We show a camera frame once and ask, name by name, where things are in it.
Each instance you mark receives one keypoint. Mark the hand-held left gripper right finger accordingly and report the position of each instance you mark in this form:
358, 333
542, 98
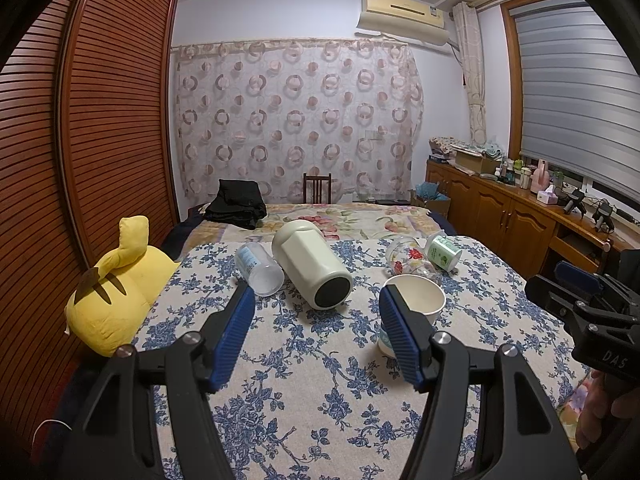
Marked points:
400, 327

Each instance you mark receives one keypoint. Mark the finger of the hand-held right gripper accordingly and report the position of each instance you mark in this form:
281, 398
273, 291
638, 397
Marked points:
552, 300
577, 276

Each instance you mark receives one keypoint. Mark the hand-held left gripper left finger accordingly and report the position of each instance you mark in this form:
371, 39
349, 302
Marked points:
235, 327

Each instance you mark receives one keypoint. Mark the large cream cup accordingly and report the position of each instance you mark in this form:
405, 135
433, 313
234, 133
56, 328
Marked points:
305, 260

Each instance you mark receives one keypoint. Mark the translucent plastic cup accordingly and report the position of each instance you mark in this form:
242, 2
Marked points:
260, 271

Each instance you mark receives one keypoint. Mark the floral glass cup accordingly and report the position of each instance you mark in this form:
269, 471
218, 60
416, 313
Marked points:
407, 256

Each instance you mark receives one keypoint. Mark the green and white paper cup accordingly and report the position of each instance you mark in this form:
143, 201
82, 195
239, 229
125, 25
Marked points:
442, 253

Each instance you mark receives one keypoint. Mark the person's right hand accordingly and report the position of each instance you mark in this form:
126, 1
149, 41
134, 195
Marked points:
602, 405

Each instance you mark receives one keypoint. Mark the black device on stand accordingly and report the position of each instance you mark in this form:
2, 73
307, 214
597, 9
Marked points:
604, 215
574, 200

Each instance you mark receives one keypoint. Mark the pink tissue box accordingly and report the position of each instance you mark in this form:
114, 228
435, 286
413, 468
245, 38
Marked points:
547, 196

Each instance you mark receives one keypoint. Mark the blue floral blanket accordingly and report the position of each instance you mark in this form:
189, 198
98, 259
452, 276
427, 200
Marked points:
320, 375

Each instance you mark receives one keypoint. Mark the wooden cabinet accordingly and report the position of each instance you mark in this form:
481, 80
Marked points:
500, 215

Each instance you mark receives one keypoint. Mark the pink bottle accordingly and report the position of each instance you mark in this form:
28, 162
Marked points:
540, 175

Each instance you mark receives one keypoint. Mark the pink floral bedsheet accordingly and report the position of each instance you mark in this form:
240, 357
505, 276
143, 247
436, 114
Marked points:
360, 222

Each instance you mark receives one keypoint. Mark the cluster of small bottles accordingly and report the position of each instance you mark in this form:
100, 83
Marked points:
515, 172

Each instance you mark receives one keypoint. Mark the yellow plush toy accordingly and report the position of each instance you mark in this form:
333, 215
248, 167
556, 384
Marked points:
120, 290

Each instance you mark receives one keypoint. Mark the black folded clothes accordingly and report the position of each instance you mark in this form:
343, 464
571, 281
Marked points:
234, 205

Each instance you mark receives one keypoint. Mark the box with blue paper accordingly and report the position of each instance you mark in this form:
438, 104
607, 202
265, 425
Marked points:
432, 200

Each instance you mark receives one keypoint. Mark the cardboard box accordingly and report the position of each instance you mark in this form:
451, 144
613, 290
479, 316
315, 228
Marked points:
475, 161

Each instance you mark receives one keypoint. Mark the dark wooden chair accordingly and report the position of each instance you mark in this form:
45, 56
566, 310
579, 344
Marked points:
317, 189

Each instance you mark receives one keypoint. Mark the pile of folded fabric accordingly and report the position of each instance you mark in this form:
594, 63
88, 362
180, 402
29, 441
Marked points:
465, 144

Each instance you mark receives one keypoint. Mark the grey window blind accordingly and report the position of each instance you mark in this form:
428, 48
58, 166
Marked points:
580, 100

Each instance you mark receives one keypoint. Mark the circle patterned curtain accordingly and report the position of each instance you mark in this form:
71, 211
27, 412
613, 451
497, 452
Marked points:
300, 120

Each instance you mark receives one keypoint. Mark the cream patterned side curtain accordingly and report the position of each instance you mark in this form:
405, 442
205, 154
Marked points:
472, 75

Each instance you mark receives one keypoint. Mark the brown slatted wardrobe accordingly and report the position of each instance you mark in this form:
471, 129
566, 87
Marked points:
100, 135

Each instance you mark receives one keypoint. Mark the wall air conditioner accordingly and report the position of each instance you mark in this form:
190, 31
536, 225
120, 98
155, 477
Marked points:
400, 15

